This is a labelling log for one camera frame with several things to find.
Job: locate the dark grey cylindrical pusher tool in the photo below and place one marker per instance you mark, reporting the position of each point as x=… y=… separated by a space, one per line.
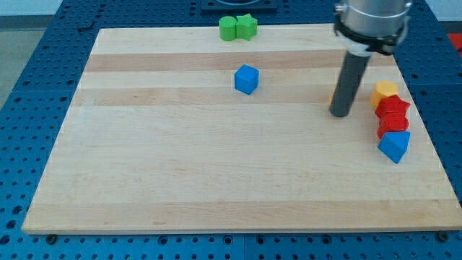
x=348 y=83

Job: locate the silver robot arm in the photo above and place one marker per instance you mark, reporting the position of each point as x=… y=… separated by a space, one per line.
x=365 y=27

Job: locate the blue cube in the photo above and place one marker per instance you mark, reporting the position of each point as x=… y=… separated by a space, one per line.
x=246 y=79

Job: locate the yellow hexagon block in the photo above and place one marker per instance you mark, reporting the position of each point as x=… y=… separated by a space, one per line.
x=382 y=89

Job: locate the red star block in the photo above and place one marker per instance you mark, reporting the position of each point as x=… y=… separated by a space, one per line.
x=392 y=105

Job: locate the red cylinder block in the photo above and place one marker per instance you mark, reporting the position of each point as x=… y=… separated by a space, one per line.
x=392 y=122

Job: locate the blue triangle block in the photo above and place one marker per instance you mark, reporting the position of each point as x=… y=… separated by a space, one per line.
x=394 y=145

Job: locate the green star block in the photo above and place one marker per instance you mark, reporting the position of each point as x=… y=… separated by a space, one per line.
x=246 y=27

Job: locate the green cylinder block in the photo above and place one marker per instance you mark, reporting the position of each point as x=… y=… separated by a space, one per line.
x=227 y=28

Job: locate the wooden board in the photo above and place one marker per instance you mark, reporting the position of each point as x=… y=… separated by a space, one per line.
x=157 y=140

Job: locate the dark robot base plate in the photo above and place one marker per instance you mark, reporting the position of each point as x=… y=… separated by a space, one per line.
x=238 y=5

